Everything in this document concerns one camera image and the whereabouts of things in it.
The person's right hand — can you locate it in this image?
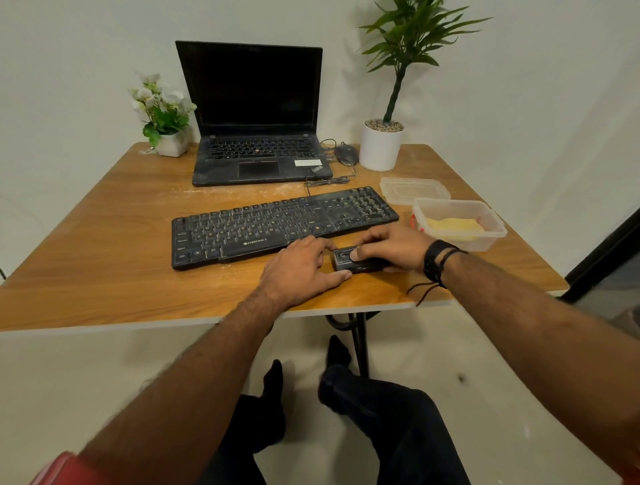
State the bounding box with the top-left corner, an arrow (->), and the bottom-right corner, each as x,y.
349,223 -> 437,274

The person's left hand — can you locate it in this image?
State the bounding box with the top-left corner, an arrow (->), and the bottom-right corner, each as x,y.
255,235 -> 353,312

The small black brush tool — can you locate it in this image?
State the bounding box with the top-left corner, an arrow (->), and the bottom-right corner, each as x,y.
331,246 -> 393,274

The black keyboard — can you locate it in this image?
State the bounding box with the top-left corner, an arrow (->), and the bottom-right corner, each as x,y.
171,185 -> 401,272

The clear plastic container lid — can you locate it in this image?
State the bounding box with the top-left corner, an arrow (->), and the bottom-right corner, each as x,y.
379,177 -> 452,207

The yellow cleaning cloth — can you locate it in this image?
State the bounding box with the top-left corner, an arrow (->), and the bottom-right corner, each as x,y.
425,217 -> 485,241

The clear plastic container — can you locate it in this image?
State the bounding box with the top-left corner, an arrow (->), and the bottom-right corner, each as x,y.
411,197 -> 509,252

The person's left forearm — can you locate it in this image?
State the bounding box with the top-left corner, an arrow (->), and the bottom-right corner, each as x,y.
77,292 -> 281,485

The person's right forearm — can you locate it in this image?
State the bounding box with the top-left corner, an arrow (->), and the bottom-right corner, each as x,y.
442,252 -> 640,476

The person's left leg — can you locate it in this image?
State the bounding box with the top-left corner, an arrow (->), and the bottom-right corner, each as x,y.
197,358 -> 287,485

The person's leg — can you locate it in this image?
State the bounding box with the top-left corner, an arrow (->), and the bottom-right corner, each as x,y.
197,358 -> 287,485
317,334 -> 472,485

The person's right leg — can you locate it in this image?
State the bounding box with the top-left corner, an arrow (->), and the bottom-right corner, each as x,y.
317,334 -> 472,485

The black wristband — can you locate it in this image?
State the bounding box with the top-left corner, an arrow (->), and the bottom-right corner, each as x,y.
405,239 -> 469,307

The tall green plant white pot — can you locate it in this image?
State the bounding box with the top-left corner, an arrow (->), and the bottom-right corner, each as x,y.
357,0 -> 493,173

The black computer mouse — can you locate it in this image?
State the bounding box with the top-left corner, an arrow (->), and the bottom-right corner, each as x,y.
333,143 -> 359,167

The black laptop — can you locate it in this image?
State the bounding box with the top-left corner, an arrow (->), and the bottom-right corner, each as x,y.
175,40 -> 335,188

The small white flower pot plant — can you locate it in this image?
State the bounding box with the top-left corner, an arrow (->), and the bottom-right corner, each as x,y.
128,71 -> 197,159

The red left sleeve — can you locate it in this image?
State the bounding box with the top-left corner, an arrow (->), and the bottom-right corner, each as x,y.
29,451 -> 101,485

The black metal table frame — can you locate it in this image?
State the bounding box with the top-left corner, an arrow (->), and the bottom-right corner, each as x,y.
325,310 -> 382,380

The black window frame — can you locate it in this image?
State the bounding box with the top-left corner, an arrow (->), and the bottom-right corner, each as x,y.
559,207 -> 640,306

